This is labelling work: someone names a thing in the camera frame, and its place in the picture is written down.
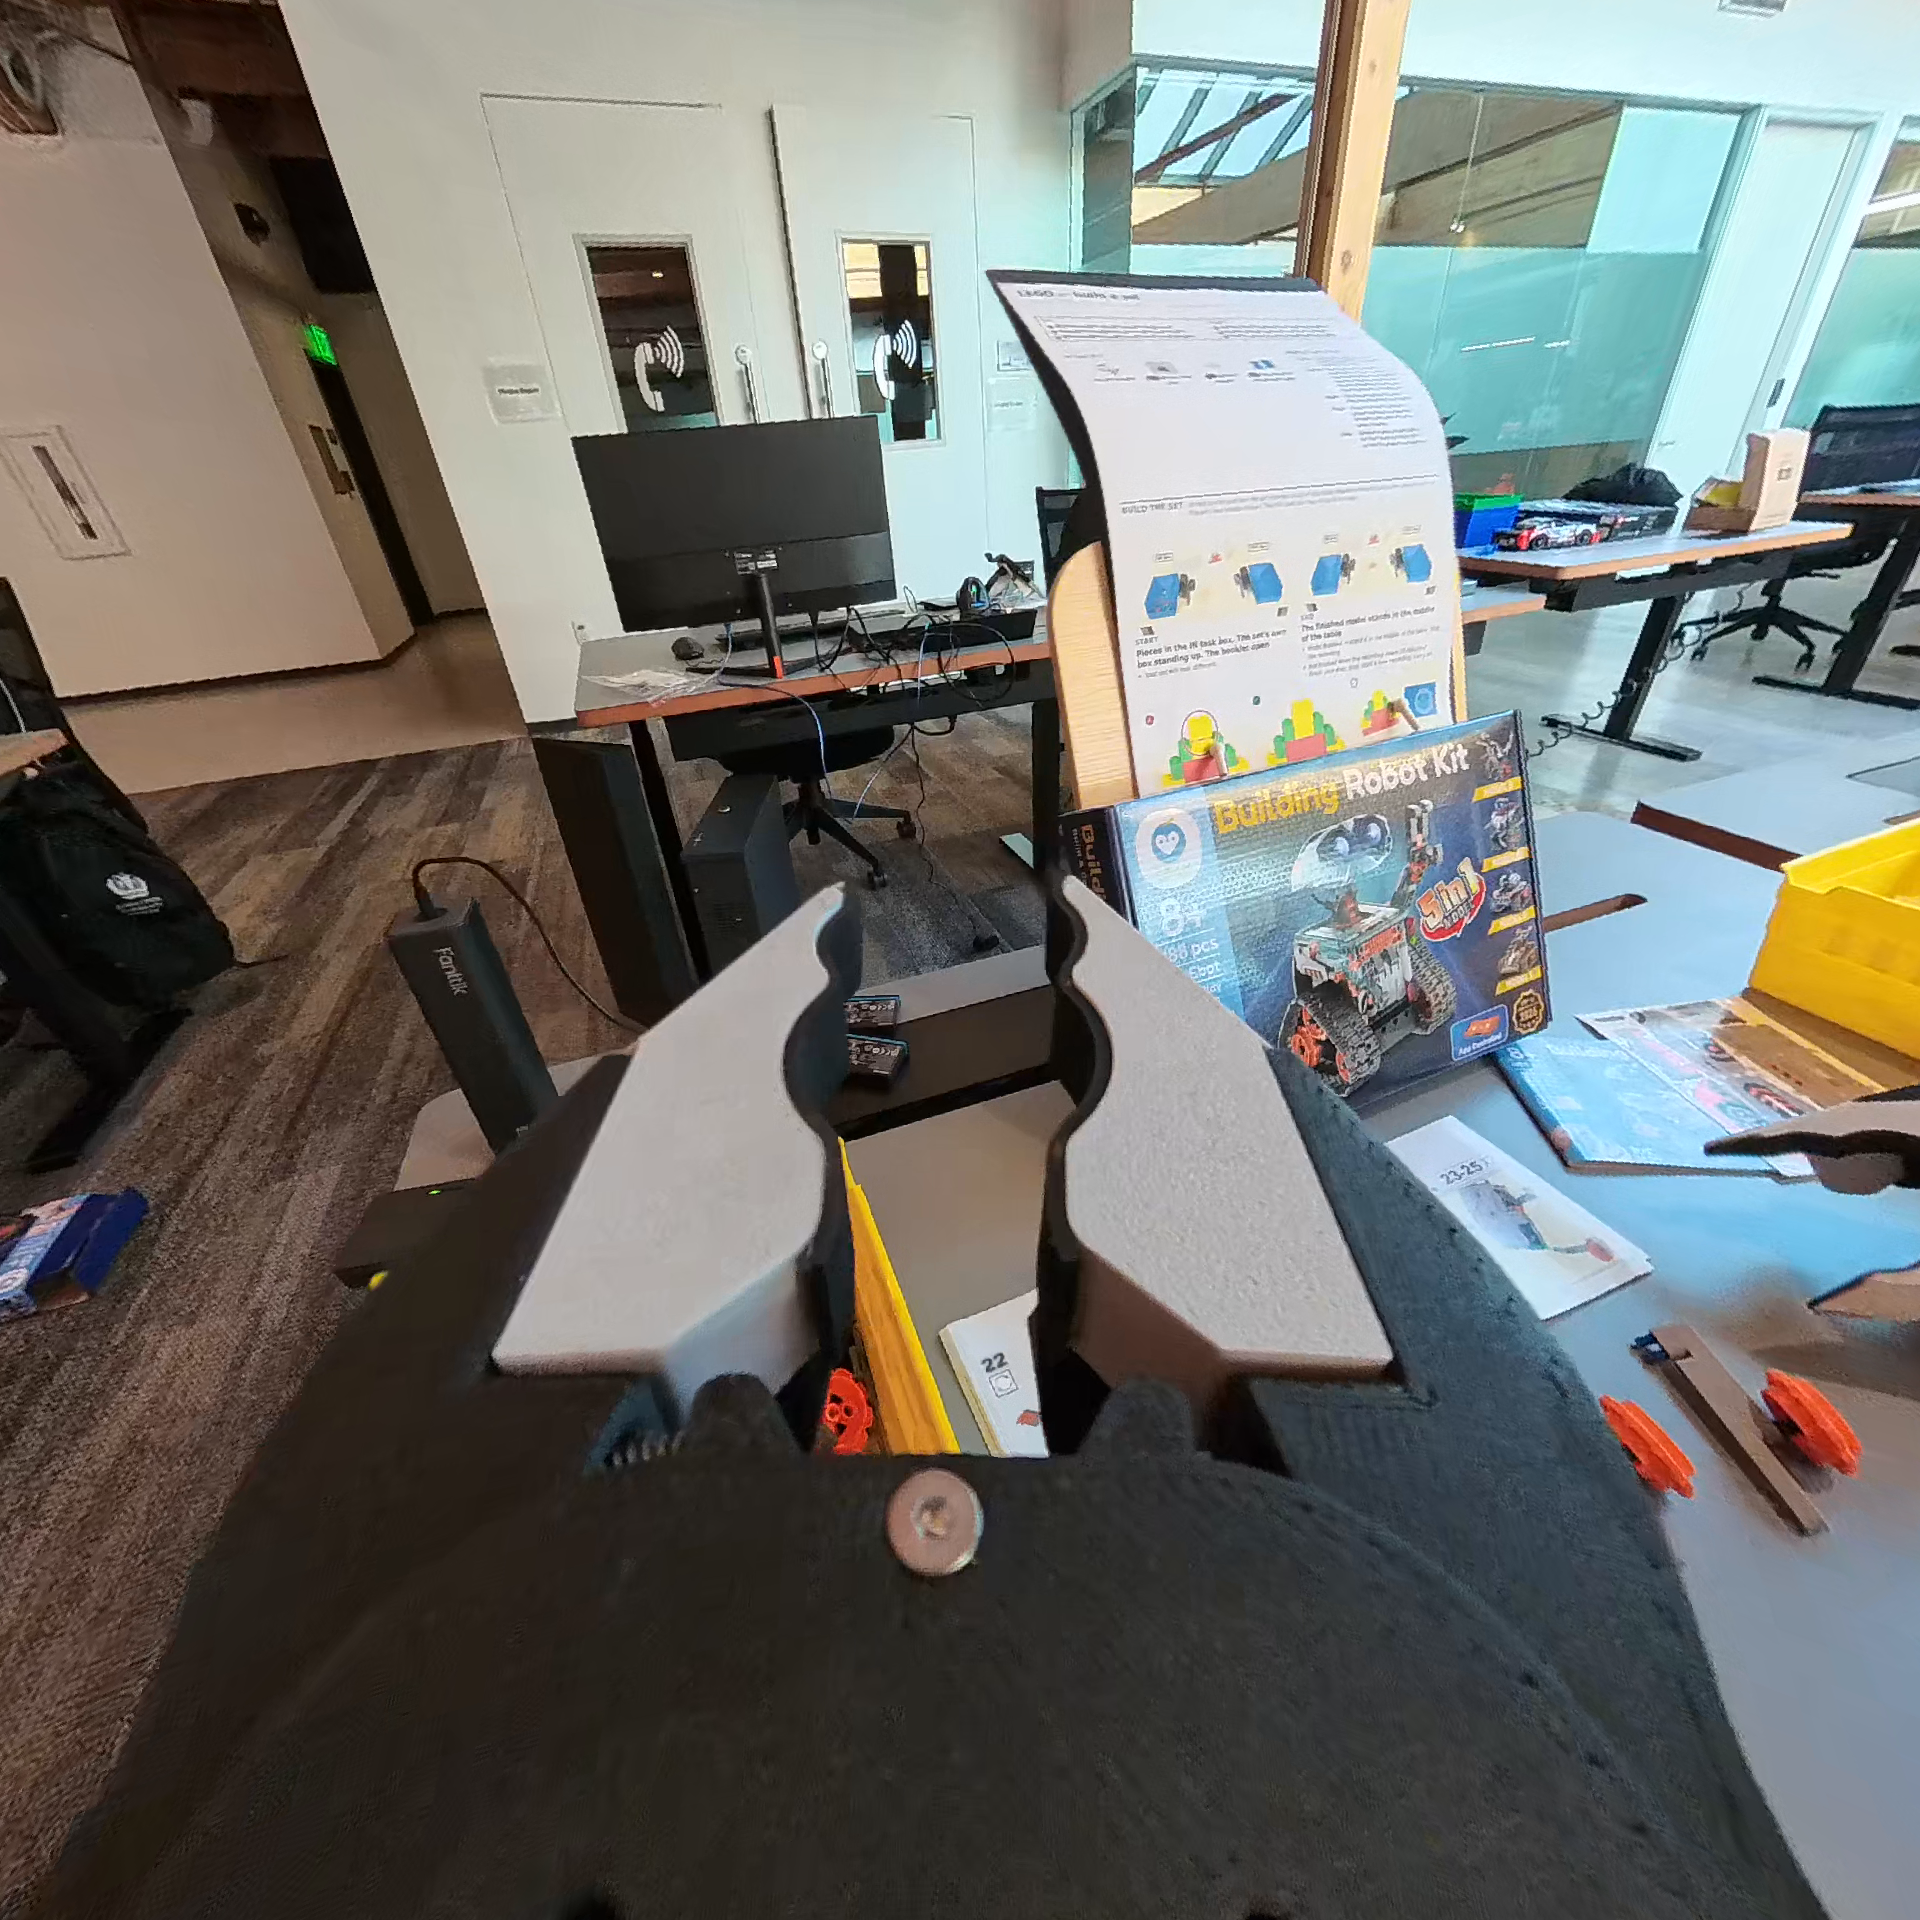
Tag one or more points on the blue instruction manual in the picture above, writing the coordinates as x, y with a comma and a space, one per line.
1620, 1101

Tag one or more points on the wooden poster board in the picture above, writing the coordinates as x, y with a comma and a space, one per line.
1089, 674

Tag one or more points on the black office chair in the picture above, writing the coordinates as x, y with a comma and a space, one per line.
848, 810
1778, 615

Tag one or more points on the yellow plastic bin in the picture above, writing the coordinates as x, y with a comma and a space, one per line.
1846, 930
888, 1306

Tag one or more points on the white phone booth door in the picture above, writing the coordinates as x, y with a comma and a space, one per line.
879, 195
623, 181

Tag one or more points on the small black battery pack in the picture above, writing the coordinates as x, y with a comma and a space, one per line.
870, 1012
875, 1058

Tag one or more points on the small blue cardboard box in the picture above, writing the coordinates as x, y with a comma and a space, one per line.
66, 1252

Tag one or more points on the toy car box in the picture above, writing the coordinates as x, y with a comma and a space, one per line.
1590, 527

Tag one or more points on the blue robot kit box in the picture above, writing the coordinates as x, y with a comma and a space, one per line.
1319, 900

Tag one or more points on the small white wall sign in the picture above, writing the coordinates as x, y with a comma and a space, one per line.
512, 388

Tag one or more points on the black power bank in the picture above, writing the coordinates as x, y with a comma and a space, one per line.
473, 1020

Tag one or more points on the long brown-edged office desk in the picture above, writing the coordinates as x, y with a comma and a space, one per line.
1651, 551

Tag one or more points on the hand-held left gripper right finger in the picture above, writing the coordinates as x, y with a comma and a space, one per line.
1215, 1184

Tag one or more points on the brown cardboard box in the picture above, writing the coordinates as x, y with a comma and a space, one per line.
1755, 480

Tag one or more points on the grey desk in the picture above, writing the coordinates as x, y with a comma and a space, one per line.
1799, 1651

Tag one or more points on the white instruction poster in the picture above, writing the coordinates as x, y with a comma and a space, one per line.
1243, 523

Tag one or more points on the black backpack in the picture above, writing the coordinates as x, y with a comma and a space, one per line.
106, 900

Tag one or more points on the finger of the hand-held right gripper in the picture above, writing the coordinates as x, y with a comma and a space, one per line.
1886, 1298
1862, 1144

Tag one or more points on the black computer tower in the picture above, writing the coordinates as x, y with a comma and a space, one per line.
739, 877

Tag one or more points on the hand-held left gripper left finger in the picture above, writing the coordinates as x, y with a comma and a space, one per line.
681, 1171

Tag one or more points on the open instruction booklet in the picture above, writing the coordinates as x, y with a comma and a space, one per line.
1515, 1213

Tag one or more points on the wooden pillar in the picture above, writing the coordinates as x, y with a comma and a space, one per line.
1350, 149

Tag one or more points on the green exit sign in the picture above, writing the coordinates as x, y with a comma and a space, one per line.
315, 338

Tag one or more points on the printed picture leaflet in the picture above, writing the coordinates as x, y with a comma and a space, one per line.
1723, 1049

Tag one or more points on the orange wheel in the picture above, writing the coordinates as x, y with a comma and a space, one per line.
1643, 1444
1747, 1425

